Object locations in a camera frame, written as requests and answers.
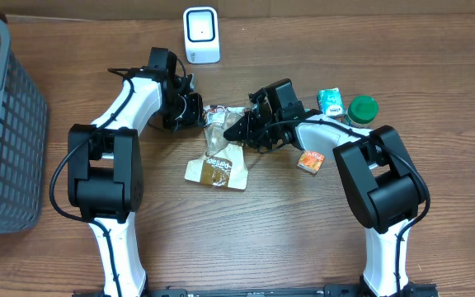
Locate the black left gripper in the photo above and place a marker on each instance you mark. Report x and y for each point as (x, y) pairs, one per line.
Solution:
(195, 115)

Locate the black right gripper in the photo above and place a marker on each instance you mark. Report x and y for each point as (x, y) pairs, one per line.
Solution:
(248, 129)

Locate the mixed beans printed bag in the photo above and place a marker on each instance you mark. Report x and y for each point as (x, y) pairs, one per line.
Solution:
(225, 116)

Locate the brown Pantree mushroom bag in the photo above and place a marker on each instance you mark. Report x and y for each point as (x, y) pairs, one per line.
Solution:
(221, 165)

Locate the orange Kleenex tissue pack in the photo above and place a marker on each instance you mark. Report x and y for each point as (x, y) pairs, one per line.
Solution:
(310, 161)

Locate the teal Kleenex tissue pack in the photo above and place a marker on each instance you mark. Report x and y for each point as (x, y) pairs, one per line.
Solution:
(330, 102)

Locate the green lid beige jar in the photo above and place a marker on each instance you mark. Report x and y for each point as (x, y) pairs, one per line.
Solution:
(361, 112)

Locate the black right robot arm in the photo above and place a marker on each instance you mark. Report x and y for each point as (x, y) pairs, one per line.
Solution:
(384, 191)

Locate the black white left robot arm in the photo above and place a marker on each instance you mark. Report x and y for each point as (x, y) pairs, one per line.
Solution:
(105, 170)

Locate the white barcode scanner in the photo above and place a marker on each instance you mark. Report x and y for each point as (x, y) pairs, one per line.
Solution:
(201, 35)

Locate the grey plastic mesh basket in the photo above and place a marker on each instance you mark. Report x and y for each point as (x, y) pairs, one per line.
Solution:
(24, 121)

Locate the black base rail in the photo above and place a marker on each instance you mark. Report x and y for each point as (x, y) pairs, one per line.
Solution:
(245, 293)

